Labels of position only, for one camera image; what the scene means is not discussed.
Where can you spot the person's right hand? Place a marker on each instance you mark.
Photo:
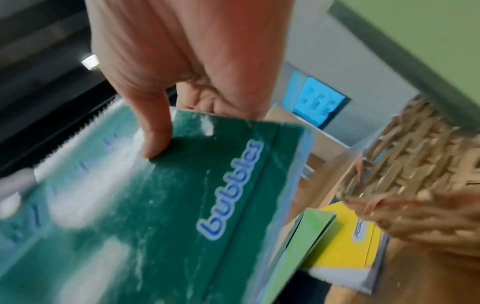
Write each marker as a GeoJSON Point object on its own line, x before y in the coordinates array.
{"type": "Point", "coordinates": [187, 44]}

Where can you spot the woven wicker basket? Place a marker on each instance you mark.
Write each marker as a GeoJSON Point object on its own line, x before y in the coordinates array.
{"type": "Point", "coordinates": [412, 166]}

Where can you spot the yellow notebook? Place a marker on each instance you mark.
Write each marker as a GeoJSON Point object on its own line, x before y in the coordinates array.
{"type": "Point", "coordinates": [345, 237]}

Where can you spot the wooden table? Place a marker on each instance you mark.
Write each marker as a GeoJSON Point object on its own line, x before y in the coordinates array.
{"type": "Point", "coordinates": [412, 282]}

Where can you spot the window with building view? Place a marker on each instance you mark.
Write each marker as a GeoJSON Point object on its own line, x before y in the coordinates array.
{"type": "Point", "coordinates": [318, 98]}

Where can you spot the linear ceiling light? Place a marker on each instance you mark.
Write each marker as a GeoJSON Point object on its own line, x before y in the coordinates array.
{"type": "Point", "coordinates": [90, 62]}

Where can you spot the green bubbles notebook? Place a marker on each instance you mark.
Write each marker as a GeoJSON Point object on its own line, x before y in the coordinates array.
{"type": "Point", "coordinates": [210, 184]}

